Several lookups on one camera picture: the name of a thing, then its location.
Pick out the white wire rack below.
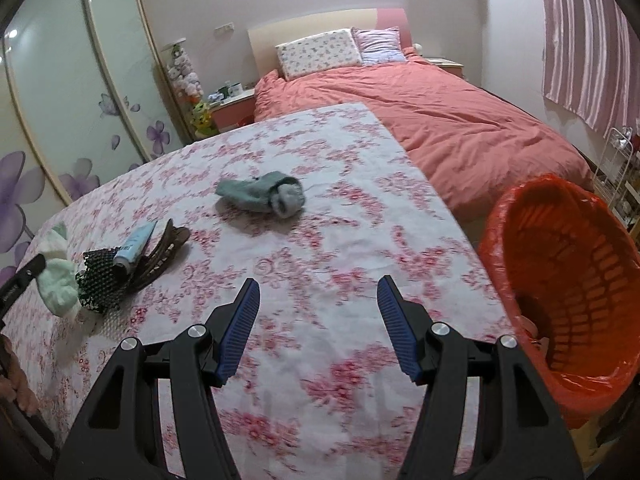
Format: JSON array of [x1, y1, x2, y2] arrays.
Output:
[[592, 127, 640, 241]]

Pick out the pink floral tablecloth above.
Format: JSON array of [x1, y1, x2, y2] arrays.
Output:
[[10, 102, 516, 480]]

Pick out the person's left hand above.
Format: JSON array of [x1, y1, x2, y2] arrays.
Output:
[[0, 335, 38, 413]]

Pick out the light wooden nightstand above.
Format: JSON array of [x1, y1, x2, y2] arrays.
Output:
[[427, 56, 466, 81]]

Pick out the striped pink pillow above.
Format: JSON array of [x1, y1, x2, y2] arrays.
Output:
[[351, 26, 407, 65]]

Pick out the cream and pink headboard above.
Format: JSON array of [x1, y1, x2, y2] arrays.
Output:
[[247, 7, 415, 53]]

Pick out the mint green sock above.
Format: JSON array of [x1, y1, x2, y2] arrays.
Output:
[[37, 258, 81, 317]]

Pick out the hanging column of plush toys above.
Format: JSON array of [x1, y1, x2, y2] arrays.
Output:
[[167, 40, 213, 138]]

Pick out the floral white pillow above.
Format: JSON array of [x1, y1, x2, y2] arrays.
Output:
[[275, 28, 365, 81]]

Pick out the grey blue sock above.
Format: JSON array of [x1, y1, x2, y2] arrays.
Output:
[[215, 171, 306, 219]]

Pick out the red plastic basket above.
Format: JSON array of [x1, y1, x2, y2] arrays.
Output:
[[476, 174, 640, 431]]

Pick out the brown hair clip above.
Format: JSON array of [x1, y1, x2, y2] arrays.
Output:
[[117, 219, 192, 291]]

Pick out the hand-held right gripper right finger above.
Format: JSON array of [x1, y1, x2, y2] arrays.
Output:
[[376, 275, 586, 480]]

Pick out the white sock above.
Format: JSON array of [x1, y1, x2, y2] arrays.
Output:
[[36, 221, 70, 261]]

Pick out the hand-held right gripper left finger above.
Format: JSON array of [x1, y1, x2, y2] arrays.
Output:
[[59, 277, 262, 480]]

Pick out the flower print sliding wardrobe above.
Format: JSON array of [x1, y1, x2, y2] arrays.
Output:
[[0, 0, 201, 256]]

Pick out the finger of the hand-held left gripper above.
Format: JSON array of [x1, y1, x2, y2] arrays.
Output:
[[0, 254, 48, 311]]

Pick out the pink striped curtain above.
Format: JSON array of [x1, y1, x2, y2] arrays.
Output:
[[537, 0, 640, 131]]

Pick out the light blue tube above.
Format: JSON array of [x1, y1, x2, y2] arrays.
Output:
[[112, 220, 158, 267]]

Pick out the pink nightstand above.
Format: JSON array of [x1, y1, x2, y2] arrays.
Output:
[[207, 87, 257, 133]]

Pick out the bed with orange cover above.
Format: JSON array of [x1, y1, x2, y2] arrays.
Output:
[[254, 47, 593, 221]]

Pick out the black mesh pouch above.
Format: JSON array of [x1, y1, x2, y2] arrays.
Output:
[[75, 246, 133, 315]]

